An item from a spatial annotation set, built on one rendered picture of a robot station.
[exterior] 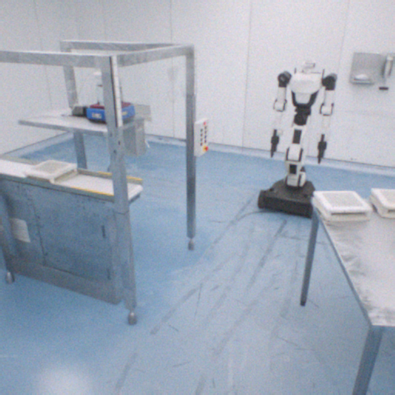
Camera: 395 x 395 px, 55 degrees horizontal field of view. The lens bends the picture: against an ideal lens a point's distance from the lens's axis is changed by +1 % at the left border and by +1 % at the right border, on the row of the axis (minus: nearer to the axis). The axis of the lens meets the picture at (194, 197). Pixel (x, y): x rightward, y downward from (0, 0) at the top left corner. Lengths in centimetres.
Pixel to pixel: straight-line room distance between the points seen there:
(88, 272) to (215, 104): 369
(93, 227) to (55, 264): 57
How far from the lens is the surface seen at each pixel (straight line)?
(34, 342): 274
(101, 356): 253
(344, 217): 224
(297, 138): 395
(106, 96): 199
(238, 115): 569
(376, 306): 168
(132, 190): 239
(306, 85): 381
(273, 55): 544
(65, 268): 294
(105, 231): 248
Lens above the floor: 184
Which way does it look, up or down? 25 degrees down
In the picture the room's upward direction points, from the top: straight up
